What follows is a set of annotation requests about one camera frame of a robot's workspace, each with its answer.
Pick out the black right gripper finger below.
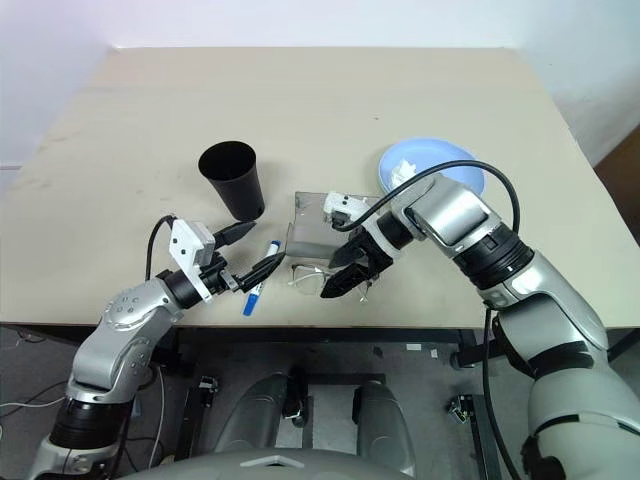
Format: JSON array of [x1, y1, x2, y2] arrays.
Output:
[[318, 263, 376, 301], [328, 240, 366, 270]]

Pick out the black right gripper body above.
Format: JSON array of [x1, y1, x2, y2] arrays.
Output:
[[351, 231, 394, 280]]

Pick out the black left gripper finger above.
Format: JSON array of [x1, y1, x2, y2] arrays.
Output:
[[233, 251, 287, 295], [213, 220, 259, 248]]

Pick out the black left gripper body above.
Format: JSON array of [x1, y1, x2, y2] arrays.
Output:
[[200, 252, 241, 297]]

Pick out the blue and white marker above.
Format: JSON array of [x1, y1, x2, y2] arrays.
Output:
[[242, 240, 282, 318]]

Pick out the thin-framed clear glasses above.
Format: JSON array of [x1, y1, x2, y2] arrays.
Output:
[[288, 263, 374, 305]]

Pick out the black plastic cup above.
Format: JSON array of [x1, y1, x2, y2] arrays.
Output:
[[197, 141, 267, 222]]

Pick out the grey open glasses case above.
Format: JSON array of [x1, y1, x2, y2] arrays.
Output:
[[284, 190, 374, 261]]

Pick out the crumpled white tissue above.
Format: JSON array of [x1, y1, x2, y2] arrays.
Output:
[[389, 158, 419, 186]]

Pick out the light blue plate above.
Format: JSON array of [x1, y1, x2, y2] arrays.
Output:
[[377, 137, 488, 199]]

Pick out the dark grey rounded robot leg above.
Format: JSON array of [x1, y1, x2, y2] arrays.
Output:
[[218, 372, 302, 464], [351, 378, 417, 477]]

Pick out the grey robot torso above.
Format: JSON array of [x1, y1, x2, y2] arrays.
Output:
[[116, 446, 384, 480]]

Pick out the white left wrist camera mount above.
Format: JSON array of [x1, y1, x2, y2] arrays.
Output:
[[168, 218, 217, 304]]

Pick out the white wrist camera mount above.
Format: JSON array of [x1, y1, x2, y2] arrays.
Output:
[[168, 218, 217, 304], [322, 191, 404, 262]]

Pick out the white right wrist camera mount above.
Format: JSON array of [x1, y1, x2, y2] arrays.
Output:
[[322, 191, 404, 262]]

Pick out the black table frame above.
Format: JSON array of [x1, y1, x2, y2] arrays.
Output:
[[0, 323, 640, 371]]

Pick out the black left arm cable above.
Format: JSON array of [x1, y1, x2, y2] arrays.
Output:
[[144, 214, 179, 281]]

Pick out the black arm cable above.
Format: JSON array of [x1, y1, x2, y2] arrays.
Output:
[[333, 159, 524, 480], [144, 214, 179, 281]]

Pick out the black stand rail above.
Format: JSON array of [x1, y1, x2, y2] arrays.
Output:
[[447, 393, 497, 480], [173, 373, 222, 462]]

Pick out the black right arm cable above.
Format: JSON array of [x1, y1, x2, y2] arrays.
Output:
[[333, 159, 524, 480]]

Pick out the white floor cable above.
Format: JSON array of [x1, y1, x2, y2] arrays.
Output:
[[0, 367, 169, 464]]

